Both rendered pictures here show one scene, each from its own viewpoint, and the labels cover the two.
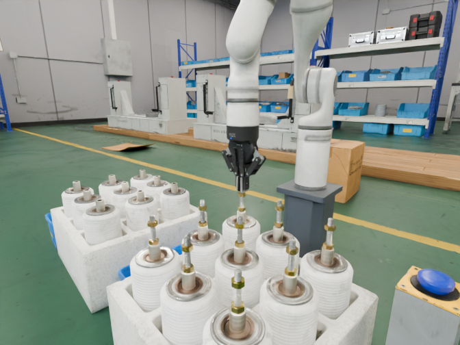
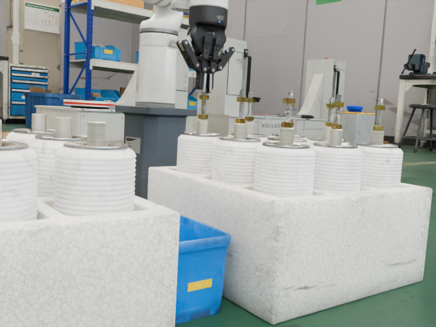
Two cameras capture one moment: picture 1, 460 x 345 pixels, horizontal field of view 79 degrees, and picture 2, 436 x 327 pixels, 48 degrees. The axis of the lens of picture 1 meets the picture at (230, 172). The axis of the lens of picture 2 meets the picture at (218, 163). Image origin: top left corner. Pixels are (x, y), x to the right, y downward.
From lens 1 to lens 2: 1.09 m
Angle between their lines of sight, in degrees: 83
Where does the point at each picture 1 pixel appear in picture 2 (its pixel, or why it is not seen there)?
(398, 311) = (358, 127)
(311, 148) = (174, 57)
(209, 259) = not seen: hidden behind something
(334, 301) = not seen: hidden behind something
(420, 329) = (364, 132)
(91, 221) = (132, 159)
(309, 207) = (182, 124)
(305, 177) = (170, 92)
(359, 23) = not seen: outside the picture
